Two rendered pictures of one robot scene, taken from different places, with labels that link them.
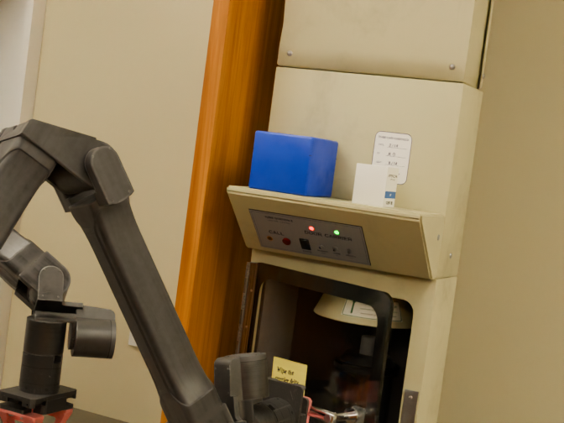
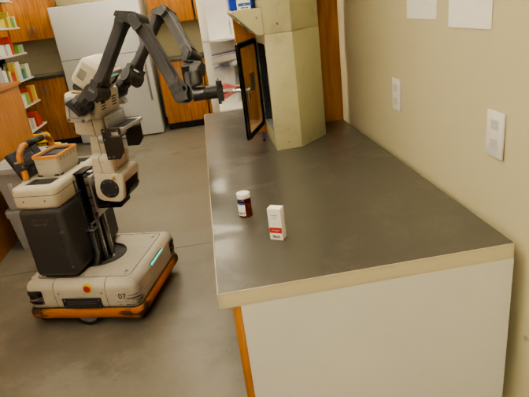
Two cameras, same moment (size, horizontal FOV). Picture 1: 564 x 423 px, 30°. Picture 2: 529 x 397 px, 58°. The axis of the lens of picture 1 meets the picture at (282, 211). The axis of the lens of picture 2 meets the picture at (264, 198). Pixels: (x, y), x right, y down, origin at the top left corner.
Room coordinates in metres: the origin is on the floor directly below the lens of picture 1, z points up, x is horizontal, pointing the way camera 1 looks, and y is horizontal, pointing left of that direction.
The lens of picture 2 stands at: (0.52, -1.91, 1.52)
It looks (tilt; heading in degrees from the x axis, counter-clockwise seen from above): 22 degrees down; 59
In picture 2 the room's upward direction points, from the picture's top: 7 degrees counter-clockwise
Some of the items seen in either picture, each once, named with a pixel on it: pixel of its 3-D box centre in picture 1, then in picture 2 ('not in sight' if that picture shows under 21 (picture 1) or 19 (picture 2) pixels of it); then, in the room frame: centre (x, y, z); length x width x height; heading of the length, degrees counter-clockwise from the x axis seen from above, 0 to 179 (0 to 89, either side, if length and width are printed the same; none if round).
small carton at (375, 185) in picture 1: (375, 185); (242, 1); (1.59, -0.13, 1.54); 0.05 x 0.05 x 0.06; 65
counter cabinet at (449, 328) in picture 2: not in sight; (302, 250); (1.65, -0.29, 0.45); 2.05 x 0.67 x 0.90; 64
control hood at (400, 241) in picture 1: (330, 232); (244, 22); (1.61, -0.08, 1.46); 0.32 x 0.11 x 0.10; 64
